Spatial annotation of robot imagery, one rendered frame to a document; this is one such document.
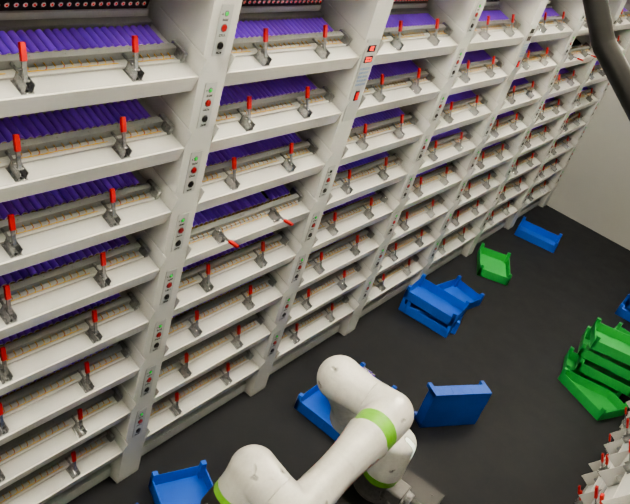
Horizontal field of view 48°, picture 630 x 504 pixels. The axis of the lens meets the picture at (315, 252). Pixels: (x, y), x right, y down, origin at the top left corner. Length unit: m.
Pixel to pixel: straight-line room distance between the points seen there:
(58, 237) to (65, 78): 0.39
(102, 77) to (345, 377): 0.94
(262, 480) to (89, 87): 0.89
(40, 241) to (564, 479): 2.50
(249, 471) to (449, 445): 1.78
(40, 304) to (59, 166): 0.38
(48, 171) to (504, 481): 2.32
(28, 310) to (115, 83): 0.59
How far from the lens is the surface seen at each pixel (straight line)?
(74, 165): 1.64
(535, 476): 3.35
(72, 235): 1.75
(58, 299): 1.86
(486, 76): 3.39
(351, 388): 1.87
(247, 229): 2.28
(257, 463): 1.57
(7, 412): 2.09
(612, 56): 0.85
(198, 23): 1.74
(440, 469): 3.12
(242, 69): 1.87
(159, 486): 2.67
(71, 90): 1.53
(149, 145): 1.78
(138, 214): 1.86
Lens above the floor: 2.10
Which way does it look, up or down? 31 degrees down
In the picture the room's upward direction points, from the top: 19 degrees clockwise
